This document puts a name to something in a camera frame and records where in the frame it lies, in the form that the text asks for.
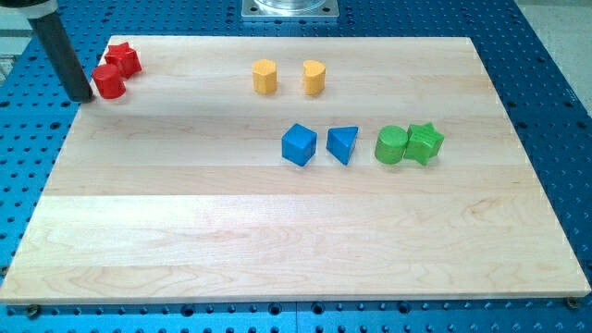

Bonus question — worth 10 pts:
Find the yellow hexagon block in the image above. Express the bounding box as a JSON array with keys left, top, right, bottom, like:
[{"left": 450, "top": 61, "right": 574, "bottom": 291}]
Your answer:
[{"left": 252, "top": 59, "right": 278, "bottom": 94}]

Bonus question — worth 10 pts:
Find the light wooden board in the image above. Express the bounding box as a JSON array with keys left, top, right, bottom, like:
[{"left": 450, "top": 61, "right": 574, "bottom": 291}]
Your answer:
[{"left": 1, "top": 35, "right": 590, "bottom": 304}]

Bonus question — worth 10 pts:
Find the blue cube block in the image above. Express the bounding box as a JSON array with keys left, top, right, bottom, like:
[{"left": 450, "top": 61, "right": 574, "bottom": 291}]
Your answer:
[{"left": 281, "top": 123, "right": 317, "bottom": 167}]

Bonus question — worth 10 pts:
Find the blue triangle block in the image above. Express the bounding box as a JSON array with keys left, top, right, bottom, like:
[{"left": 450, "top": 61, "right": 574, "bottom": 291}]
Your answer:
[{"left": 326, "top": 127, "right": 358, "bottom": 166}]

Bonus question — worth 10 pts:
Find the yellow heart block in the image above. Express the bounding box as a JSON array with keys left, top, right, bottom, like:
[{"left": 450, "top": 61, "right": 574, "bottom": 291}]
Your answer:
[{"left": 303, "top": 60, "right": 327, "bottom": 95}]

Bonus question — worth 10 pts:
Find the green cylinder block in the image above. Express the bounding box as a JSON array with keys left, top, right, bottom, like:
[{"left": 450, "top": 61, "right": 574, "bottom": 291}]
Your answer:
[{"left": 375, "top": 125, "right": 408, "bottom": 165}]

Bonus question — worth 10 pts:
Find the green star block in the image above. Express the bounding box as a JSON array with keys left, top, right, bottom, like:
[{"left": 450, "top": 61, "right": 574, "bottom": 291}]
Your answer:
[{"left": 403, "top": 123, "right": 445, "bottom": 166}]

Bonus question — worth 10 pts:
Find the red star block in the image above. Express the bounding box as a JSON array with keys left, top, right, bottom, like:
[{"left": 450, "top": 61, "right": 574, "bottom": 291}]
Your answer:
[{"left": 105, "top": 43, "right": 142, "bottom": 79}]

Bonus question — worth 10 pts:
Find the red cylinder block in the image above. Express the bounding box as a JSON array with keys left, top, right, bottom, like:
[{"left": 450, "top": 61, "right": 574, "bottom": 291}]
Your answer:
[{"left": 92, "top": 64, "right": 126, "bottom": 99}]

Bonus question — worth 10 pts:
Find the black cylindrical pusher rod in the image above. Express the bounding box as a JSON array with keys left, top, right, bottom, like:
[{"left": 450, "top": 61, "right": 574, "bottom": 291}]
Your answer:
[{"left": 29, "top": 12, "right": 93, "bottom": 103}]

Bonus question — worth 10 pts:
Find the white rod collar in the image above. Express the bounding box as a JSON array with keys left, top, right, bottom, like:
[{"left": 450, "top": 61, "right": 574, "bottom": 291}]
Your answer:
[{"left": 1, "top": 0, "right": 58, "bottom": 19}]

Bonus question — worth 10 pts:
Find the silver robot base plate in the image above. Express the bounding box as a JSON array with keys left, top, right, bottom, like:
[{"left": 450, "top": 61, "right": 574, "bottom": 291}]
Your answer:
[{"left": 240, "top": 0, "right": 339, "bottom": 19}]

